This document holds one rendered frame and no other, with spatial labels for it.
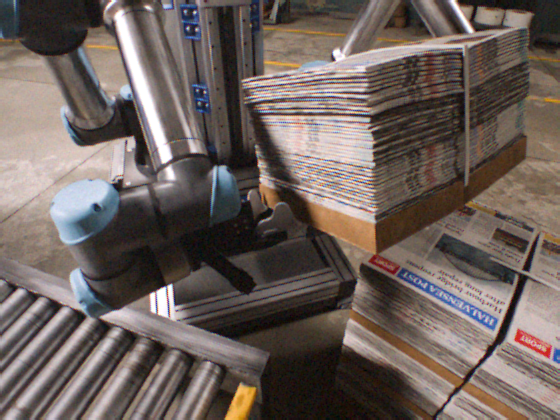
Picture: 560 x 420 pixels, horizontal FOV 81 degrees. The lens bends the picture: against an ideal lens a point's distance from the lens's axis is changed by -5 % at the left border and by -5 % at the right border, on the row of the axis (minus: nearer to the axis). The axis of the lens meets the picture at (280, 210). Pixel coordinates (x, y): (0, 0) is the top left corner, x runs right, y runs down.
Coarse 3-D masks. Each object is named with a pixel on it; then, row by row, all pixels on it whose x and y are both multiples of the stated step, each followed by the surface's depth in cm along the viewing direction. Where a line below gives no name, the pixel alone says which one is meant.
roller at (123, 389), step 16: (144, 352) 60; (160, 352) 62; (128, 368) 58; (144, 368) 59; (112, 384) 56; (128, 384) 56; (112, 400) 54; (128, 400) 55; (96, 416) 52; (112, 416) 52
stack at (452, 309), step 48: (432, 240) 77; (480, 240) 77; (528, 240) 77; (384, 288) 73; (432, 288) 67; (480, 288) 67; (528, 288) 67; (432, 336) 70; (480, 336) 61; (528, 336) 59; (336, 384) 113; (432, 384) 79; (480, 384) 68; (528, 384) 61
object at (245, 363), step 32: (0, 256) 77; (32, 288) 70; (64, 288) 70; (128, 320) 65; (160, 320) 65; (192, 352) 60; (224, 352) 60; (256, 352) 60; (224, 384) 64; (256, 384) 59
